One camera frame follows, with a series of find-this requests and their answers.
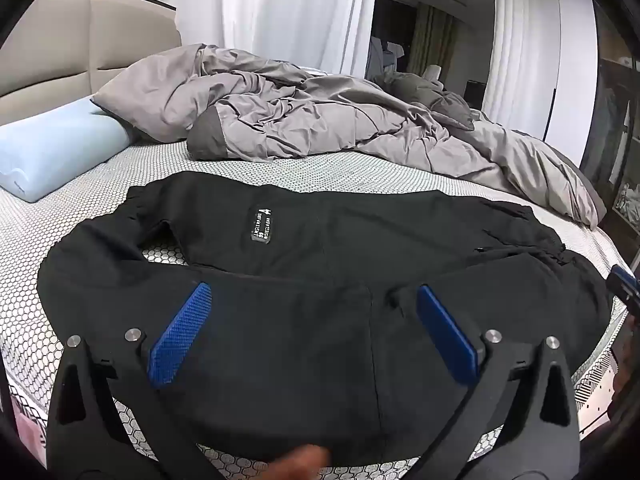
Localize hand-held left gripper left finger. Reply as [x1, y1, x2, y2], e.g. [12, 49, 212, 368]
[46, 282, 221, 480]

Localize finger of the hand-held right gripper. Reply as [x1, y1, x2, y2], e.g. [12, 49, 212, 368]
[607, 265, 640, 311]

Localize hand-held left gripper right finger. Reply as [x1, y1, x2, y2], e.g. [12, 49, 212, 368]
[415, 285, 583, 480]

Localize black pants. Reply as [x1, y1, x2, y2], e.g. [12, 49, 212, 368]
[37, 170, 613, 468]

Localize person's left hand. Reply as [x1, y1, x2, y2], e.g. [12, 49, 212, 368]
[272, 445, 333, 480]

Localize dark glass cabinet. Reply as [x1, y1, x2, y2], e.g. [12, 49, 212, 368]
[580, 10, 640, 231]

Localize light blue pillow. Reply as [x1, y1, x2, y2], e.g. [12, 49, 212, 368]
[0, 97, 141, 204]

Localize white wardrobe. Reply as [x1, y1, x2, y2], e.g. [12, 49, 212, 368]
[542, 0, 598, 171]

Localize dark grey pillow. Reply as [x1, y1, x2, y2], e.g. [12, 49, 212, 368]
[385, 70, 476, 128]

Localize grey duvet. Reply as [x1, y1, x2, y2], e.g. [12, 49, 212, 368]
[92, 42, 608, 231]

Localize white curtain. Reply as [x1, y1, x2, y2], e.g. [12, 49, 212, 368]
[177, 0, 381, 76]
[482, 0, 556, 126]

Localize hanging clothes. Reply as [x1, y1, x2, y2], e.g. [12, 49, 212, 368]
[370, 35, 406, 81]

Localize olive curtain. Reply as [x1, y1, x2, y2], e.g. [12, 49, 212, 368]
[410, 2, 458, 78]

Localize beige padded headboard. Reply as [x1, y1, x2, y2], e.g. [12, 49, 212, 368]
[0, 0, 182, 128]

